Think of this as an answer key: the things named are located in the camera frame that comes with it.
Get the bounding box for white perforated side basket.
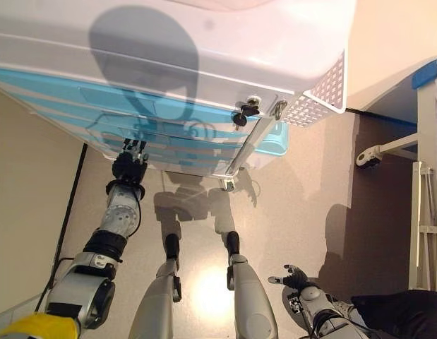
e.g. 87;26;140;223
281;49;347;129

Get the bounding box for white hospital bed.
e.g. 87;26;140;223
345;52;437;167

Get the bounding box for black cart keys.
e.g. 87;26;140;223
232;95;263;130

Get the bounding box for white metal bed rail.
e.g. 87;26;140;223
410;160;437;295

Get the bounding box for grey robot left leg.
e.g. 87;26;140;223
128;232;184;339

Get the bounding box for blue front cart drawer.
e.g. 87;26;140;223
80;121;242;156

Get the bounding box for white waste bin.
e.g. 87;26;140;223
239;150;276;171

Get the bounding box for white blue medical cart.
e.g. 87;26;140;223
0;0;357;194

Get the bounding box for blue bed corner bumper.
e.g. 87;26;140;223
411;56;437;90

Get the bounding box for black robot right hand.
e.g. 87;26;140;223
267;263;318;294

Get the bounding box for white bed caster wheel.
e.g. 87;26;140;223
356;148;382;170

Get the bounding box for person leg black trousers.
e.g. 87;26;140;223
349;288;437;339

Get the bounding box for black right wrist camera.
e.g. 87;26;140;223
287;295;304;314

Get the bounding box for grey robot right leg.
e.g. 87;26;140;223
223;230;280;339

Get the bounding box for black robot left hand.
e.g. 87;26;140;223
111;139;150;186

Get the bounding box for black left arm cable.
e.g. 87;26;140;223
33;257;76;314

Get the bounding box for grey robot leg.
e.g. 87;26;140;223
128;232;184;339
223;230;280;339

